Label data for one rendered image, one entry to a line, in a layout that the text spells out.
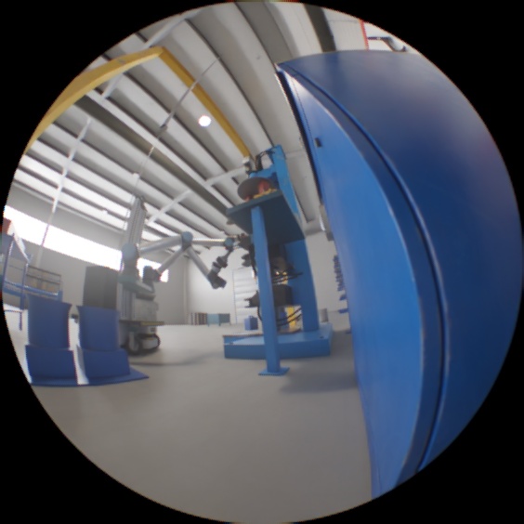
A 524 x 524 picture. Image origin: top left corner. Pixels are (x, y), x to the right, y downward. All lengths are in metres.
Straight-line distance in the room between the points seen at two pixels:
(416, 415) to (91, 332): 1.09
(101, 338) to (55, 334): 0.26
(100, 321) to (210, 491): 0.88
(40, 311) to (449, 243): 1.12
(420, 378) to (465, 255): 0.09
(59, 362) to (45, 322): 0.18
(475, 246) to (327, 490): 0.37
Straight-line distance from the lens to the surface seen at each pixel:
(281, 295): 1.62
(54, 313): 1.01
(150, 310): 9.56
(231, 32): 6.78
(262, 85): 7.03
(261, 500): 0.38
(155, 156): 6.90
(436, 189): 0.17
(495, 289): 0.19
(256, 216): 1.14
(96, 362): 1.05
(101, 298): 1.98
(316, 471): 0.41
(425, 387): 0.15
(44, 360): 1.03
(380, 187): 0.16
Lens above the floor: 0.32
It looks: 18 degrees up
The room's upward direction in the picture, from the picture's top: 6 degrees counter-clockwise
